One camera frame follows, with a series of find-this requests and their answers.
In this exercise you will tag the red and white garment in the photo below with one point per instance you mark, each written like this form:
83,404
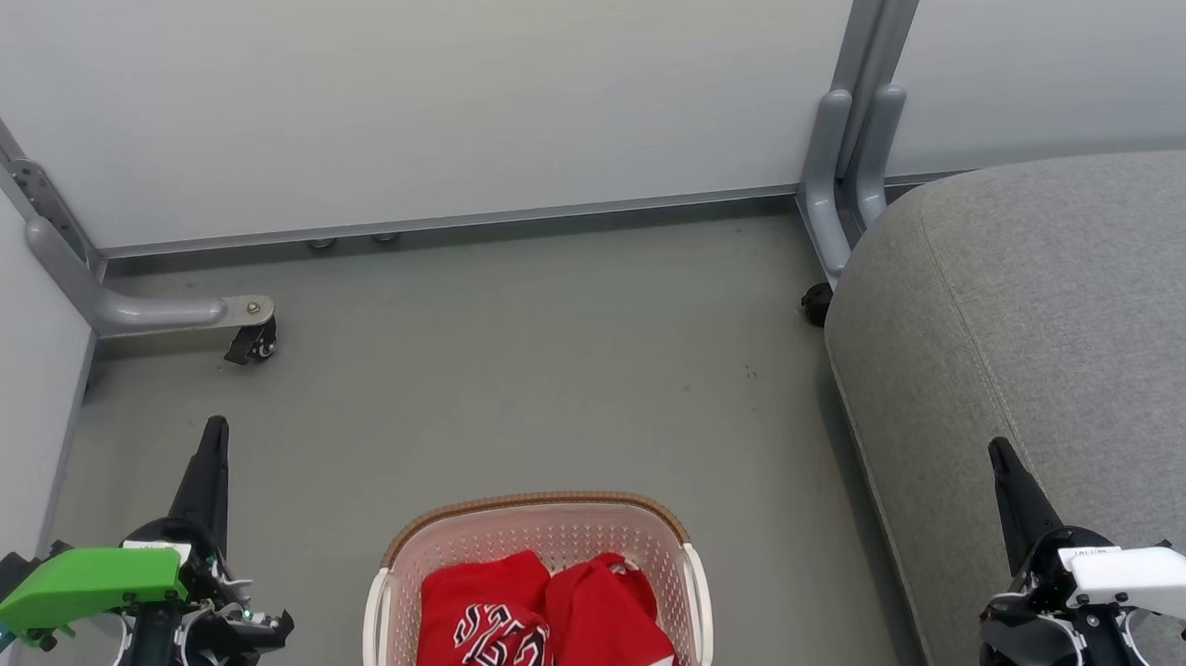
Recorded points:
610,624

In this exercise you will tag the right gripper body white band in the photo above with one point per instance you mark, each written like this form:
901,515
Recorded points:
1143,582

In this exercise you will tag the grey fabric sofa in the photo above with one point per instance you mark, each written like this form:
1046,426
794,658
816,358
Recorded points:
1054,323

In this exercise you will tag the grey partition bottom rail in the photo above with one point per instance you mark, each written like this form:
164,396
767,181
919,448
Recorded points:
458,222

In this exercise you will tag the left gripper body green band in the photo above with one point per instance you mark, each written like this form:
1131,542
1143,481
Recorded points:
92,581

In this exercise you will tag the long grey partition foot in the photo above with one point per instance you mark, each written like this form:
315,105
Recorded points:
822,183

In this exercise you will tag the short grey partition foot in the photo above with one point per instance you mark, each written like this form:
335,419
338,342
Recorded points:
876,155

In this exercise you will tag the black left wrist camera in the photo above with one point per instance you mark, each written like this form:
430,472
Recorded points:
4,573

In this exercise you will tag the grey partition foot tube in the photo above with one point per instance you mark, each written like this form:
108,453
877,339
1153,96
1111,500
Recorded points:
143,311

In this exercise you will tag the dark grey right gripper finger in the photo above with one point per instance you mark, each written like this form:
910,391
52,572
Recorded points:
1021,502

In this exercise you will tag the white laundry basket brown rim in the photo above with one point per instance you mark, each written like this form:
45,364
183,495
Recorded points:
555,527

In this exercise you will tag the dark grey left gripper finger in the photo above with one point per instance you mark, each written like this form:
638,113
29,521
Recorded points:
208,476

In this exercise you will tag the black round caster wheel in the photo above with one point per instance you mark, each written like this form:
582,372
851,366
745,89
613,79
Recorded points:
815,304

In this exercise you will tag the grey slanted partition frame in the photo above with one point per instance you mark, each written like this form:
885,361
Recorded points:
43,199

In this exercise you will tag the red jersey with lettering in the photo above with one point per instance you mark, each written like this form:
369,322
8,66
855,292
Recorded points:
480,618

